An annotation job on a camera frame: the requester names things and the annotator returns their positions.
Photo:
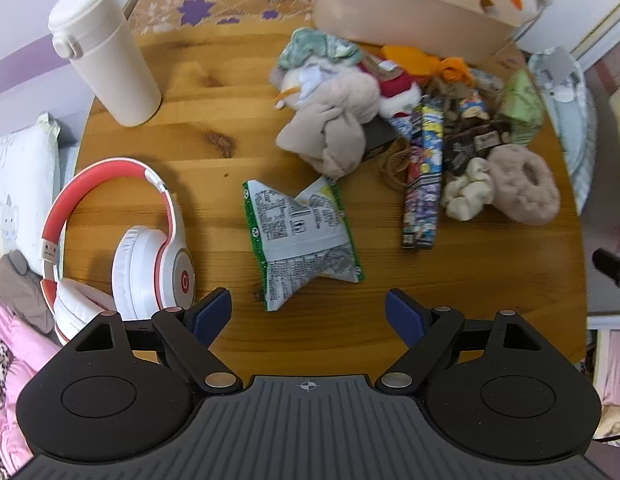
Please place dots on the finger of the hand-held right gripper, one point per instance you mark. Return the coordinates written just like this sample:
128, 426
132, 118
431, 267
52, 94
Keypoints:
612, 266

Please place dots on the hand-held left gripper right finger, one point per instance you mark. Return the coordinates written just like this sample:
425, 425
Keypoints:
402, 317

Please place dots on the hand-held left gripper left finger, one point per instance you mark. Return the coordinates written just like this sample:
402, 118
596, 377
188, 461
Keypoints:
213, 312

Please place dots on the green white snack packet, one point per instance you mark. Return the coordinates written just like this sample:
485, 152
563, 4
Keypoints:
300, 230

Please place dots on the white scrunchie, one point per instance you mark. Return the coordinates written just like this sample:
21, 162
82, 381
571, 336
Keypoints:
467, 190

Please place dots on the small dark brown box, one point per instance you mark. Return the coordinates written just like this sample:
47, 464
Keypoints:
379, 137

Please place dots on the dark brown furry hair accessory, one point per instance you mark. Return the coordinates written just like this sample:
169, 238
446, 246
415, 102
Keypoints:
472, 147

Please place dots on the light green snack packet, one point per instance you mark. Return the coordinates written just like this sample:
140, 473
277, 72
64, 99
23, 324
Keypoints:
520, 105

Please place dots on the beige plush toy green hat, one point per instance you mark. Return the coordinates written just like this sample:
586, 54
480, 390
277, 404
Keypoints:
335, 110

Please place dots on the beige storage box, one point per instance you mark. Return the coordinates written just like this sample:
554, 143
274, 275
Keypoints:
390, 0

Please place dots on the red white headphones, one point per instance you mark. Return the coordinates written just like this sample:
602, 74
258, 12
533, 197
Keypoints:
139, 260

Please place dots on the beige fluffy scrunchie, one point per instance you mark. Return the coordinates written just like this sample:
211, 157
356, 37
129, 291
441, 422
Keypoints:
525, 185

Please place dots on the blue yellow candy packet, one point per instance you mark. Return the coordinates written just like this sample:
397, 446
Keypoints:
432, 160

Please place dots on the grey cloth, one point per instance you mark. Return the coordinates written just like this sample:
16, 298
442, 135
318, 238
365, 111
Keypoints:
22, 285

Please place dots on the pink blanket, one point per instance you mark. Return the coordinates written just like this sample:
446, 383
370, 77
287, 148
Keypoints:
9, 360

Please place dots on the small cartoon figure toy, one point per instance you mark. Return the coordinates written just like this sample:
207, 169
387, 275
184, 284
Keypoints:
472, 105

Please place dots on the white printed pillow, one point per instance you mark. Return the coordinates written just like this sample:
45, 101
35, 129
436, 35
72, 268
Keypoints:
19, 185

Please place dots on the orange plush toy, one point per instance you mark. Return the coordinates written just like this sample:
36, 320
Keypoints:
415, 60

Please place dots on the white thermos bottle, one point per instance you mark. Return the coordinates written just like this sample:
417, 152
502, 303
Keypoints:
114, 60

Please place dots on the floral patterned cloth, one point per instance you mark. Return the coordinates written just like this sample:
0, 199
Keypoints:
199, 5

